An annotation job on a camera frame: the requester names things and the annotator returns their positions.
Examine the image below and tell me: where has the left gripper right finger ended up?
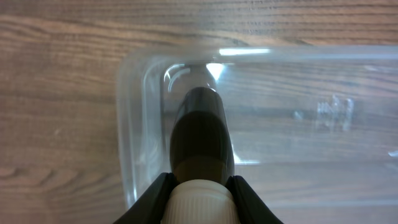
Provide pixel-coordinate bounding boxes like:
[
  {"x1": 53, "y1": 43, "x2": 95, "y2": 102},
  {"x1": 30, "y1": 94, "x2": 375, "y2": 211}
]
[{"x1": 225, "y1": 175, "x2": 283, "y2": 224}]

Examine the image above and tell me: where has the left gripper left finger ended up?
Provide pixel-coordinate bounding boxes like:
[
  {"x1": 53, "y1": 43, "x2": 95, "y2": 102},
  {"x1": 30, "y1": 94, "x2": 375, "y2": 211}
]
[{"x1": 114, "y1": 172, "x2": 178, "y2": 224}]

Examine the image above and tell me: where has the clear plastic container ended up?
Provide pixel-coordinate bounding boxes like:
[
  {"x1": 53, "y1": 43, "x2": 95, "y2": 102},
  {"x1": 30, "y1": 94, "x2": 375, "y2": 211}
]
[{"x1": 116, "y1": 45, "x2": 397, "y2": 208}]

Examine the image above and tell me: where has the black bottle white cap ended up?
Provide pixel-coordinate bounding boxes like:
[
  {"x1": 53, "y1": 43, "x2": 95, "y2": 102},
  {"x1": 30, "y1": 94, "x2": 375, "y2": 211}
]
[{"x1": 162, "y1": 87, "x2": 239, "y2": 224}]

